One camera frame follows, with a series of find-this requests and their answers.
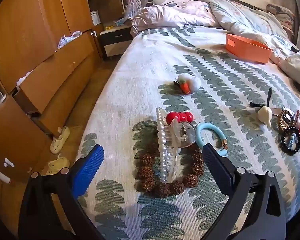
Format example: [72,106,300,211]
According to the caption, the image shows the red ball hair stick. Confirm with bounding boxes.
[166,112,194,125]

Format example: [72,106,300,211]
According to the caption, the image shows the pearl transparent hair claw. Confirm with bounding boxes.
[156,108,196,183]

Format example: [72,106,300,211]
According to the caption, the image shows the light blue bangle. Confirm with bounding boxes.
[195,122,229,157]

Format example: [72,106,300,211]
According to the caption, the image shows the leaf patterned bedspread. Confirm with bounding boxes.
[78,26,300,239]

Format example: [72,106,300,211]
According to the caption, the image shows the orange plastic basket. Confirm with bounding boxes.
[226,34,272,64]

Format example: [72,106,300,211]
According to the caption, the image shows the wooden wardrobe with drawers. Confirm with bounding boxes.
[0,0,100,182]

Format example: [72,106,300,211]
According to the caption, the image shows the cream clog shoe lower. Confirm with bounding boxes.
[46,154,70,175]

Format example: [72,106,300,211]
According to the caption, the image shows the pink crumpled duvet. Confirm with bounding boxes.
[130,0,220,37]

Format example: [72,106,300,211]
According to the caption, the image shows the plastic bag in drawer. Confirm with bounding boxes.
[57,31,83,49]

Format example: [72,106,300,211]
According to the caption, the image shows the white pompom carrot hair clip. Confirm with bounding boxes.
[173,73,202,94]

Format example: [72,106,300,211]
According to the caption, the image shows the black white nightstand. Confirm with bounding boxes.
[99,25,133,57]

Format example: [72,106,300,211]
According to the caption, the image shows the floral blue white duvet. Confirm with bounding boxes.
[201,0,300,84]

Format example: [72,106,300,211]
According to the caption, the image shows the patterned pillow right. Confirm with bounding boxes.
[266,3,295,34]

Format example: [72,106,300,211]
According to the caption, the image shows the hanging plastic bag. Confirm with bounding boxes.
[124,0,148,21]

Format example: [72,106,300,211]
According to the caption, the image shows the brown rudraksha bead bracelet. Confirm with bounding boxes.
[136,142,205,198]

